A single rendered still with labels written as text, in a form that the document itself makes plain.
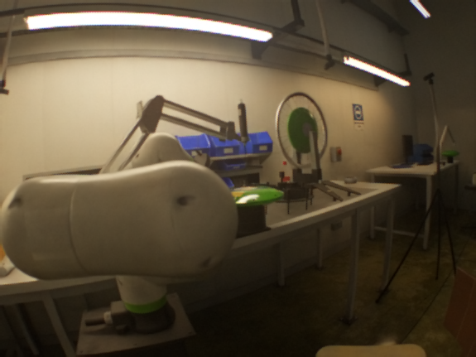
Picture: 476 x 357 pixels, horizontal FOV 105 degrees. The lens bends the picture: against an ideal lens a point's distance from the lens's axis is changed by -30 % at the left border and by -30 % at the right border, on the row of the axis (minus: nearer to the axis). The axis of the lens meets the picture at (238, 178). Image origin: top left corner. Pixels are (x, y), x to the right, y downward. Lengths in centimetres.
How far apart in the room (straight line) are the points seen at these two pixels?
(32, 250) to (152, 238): 13
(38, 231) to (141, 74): 172
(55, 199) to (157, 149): 42
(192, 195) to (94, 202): 9
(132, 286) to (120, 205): 45
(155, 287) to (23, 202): 47
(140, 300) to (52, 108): 145
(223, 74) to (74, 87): 115
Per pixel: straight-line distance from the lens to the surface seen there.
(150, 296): 68
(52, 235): 26
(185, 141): 188
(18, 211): 29
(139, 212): 23
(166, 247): 22
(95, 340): 76
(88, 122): 181
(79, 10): 154
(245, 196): 95
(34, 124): 187
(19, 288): 96
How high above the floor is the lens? 124
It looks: 6 degrees down
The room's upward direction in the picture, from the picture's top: 5 degrees counter-clockwise
